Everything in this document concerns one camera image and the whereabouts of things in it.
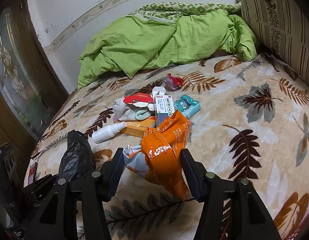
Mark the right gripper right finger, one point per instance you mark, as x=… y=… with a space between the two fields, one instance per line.
x=249 y=217

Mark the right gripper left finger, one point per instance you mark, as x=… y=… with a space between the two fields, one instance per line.
x=56 y=216

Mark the black plastic bag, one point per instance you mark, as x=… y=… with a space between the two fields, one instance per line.
x=78 y=159

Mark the white spray bottle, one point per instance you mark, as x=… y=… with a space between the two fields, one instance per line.
x=108 y=132

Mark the orange snack wrapper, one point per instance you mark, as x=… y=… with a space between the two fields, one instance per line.
x=157 y=158

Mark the orange ointment box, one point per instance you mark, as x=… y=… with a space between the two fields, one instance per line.
x=137 y=128

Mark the white sock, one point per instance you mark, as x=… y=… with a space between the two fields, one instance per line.
x=129 y=112

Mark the teal tissue pack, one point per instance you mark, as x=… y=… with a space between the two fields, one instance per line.
x=187 y=106

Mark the white blue box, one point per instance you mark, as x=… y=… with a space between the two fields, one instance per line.
x=163 y=104

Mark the red white torn wrapper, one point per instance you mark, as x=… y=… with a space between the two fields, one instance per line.
x=141 y=100

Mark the wooden door with glass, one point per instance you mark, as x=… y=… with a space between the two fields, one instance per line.
x=30 y=92

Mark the red purple candy wrapper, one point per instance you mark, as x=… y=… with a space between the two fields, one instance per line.
x=173 y=83

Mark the green quilt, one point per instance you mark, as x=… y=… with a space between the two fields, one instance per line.
x=164 y=33

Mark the striped beige bolster pillow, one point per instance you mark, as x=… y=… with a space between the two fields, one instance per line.
x=283 y=28

